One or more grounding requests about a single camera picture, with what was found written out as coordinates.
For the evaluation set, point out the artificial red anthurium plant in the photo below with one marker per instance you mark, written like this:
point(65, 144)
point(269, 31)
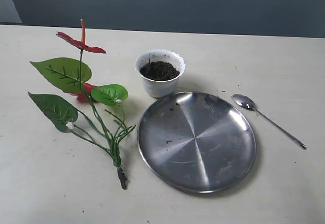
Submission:
point(71, 76)

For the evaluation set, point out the metal spoon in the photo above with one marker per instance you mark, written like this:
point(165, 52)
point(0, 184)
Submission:
point(247, 103)

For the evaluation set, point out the dark soil in pot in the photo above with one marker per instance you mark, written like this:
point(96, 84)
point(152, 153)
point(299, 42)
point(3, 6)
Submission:
point(159, 71)

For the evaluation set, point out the white plastic flower pot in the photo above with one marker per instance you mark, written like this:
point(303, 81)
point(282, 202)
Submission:
point(154, 88)

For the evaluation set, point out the round stainless steel plate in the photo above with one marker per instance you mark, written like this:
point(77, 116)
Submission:
point(196, 142)

